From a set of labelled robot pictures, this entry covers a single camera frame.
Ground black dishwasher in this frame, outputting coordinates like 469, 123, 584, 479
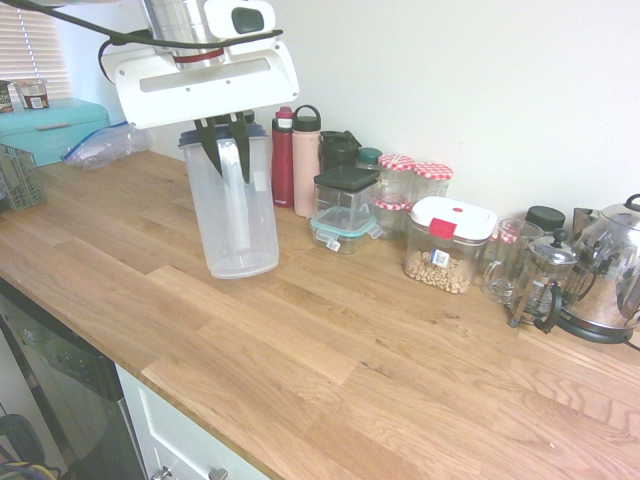
0, 279, 146, 480

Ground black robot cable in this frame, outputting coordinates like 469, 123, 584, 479
9, 0, 285, 86

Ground white yogurt cup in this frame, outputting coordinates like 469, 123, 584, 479
12, 78, 51, 111

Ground glass container teal lid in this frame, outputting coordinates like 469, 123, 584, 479
308, 207, 384, 255

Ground white cabinet drawer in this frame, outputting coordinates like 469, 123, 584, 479
115, 364, 271, 480

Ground grey plastic crate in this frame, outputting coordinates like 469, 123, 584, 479
0, 143, 49, 211

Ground clear plastic zip bag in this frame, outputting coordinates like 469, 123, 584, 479
60, 122, 154, 172

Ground small jar red checked lid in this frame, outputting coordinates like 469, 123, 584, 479
373, 197, 412, 241
497, 222, 522, 247

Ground clear bottle green lid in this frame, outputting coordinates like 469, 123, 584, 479
355, 147, 384, 171

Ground glass French press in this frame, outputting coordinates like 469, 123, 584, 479
507, 228, 579, 335

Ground window blinds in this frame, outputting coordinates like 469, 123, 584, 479
0, 4, 71, 109

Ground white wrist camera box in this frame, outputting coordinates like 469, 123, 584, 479
203, 0, 277, 37

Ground pink water bottle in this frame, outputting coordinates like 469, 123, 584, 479
292, 104, 323, 218

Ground red water bottle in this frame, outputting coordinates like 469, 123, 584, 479
271, 105, 296, 207

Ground tall jar red checked lid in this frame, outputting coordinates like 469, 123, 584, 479
412, 162, 455, 202
378, 153, 416, 202

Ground teal bread box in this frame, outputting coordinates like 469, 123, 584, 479
0, 97, 129, 168

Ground clear plastic pitcher blue lid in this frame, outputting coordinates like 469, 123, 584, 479
178, 122, 281, 280

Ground clear glass mug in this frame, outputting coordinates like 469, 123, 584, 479
481, 218, 544, 305

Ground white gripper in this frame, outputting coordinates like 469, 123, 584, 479
113, 39, 301, 184

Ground square container black lid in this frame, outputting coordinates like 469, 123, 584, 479
313, 166, 381, 221

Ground white-lid container with nuts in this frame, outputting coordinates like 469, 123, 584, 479
403, 196, 499, 295

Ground jar with black lid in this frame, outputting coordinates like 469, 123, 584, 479
524, 205, 567, 241

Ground black shaker bottle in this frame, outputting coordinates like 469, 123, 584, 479
318, 130, 362, 174

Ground shiny steel kettle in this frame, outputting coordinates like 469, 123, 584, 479
557, 193, 640, 346

